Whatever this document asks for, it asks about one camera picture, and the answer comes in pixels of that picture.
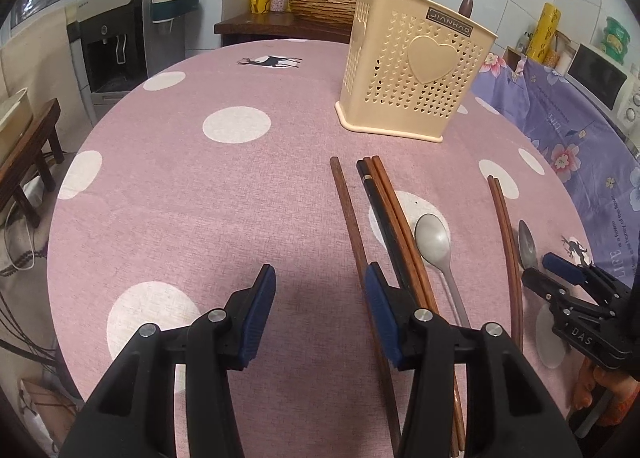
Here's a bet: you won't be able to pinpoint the white cable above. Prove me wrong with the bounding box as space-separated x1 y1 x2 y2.
4 207 37 272

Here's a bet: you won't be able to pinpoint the large steel spoon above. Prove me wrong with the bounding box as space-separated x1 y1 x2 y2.
414 213 473 327

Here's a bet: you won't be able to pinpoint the thick brown wooden chopstick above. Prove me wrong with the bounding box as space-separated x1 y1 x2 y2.
329 156 402 458

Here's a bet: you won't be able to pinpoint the grey water dispenser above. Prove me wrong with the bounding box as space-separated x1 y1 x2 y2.
66 0 152 104

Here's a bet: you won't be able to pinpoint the black chopstick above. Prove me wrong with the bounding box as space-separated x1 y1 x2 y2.
356 159 416 311

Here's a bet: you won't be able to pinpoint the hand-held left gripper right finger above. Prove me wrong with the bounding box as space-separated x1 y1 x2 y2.
364 262 583 458

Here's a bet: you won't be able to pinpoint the dark wooden stool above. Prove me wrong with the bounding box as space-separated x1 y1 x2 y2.
0 98 66 229

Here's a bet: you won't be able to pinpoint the stacked green containers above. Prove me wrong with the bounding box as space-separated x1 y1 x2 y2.
602 16 631 64

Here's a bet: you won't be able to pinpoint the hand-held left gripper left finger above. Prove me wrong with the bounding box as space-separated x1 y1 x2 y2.
59 264 277 458

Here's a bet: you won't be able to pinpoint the white microwave oven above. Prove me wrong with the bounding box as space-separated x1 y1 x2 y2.
567 42 640 127

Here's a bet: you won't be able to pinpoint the wicker basket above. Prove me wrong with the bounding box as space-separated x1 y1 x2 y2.
288 0 359 19

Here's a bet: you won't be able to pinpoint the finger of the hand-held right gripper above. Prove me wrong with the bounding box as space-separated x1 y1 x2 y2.
542 252 627 297
521 268 569 311

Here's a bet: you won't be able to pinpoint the yellow patterned roll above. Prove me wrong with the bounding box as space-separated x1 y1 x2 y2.
527 2 562 64

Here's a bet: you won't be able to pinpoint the purple floral cloth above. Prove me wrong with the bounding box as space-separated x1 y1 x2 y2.
470 52 640 289

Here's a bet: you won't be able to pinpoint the small steel spoon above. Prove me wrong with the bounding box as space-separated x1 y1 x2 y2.
518 220 540 271

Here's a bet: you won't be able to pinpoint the person's right hand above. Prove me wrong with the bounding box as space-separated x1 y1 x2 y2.
572 362 640 427

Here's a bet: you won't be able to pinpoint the beige container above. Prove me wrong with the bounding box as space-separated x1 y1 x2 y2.
0 88 34 165

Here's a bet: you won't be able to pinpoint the teal wall holder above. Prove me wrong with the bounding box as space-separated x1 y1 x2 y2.
149 0 200 24

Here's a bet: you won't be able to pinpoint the beige perforated utensil holder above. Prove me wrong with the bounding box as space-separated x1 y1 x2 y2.
335 0 499 143

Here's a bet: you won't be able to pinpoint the dark wooden side table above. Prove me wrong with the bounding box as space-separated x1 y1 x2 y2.
214 12 354 47

